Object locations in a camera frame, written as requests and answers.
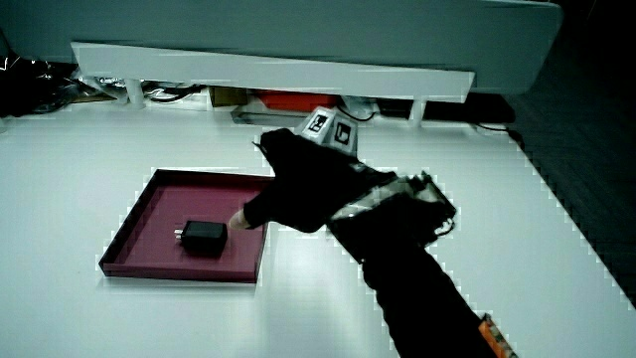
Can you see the person's right hand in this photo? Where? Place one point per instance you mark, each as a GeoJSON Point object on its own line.
{"type": "Point", "coordinates": [308, 189]}

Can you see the black charger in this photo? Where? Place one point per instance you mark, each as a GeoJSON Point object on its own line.
{"type": "Point", "coordinates": [204, 237]}

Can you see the maroon rectangular plate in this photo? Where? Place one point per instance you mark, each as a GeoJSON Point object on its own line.
{"type": "Point", "coordinates": [159, 238]}

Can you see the person's right forearm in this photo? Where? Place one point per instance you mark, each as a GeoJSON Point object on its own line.
{"type": "Point", "coordinates": [412, 278]}

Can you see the orange box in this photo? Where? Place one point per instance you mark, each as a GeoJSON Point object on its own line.
{"type": "Point", "coordinates": [295, 100]}

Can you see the white riser shelf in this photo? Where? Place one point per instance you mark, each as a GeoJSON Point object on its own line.
{"type": "Point", "coordinates": [278, 74]}

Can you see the brown cardboard box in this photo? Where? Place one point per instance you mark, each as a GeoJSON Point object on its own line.
{"type": "Point", "coordinates": [227, 96]}

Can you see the large white panel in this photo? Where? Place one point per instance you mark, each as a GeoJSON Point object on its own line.
{"type": "Point", "coordinates": [298, 25]}

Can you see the orange patterned wristband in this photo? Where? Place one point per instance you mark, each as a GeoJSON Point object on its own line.
{"type": "Point", "coordinates": [497, 340]}

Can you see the black plastic bag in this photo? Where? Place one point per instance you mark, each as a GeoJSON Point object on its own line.
{"type": "Point", "coordinates": [35, 87]}

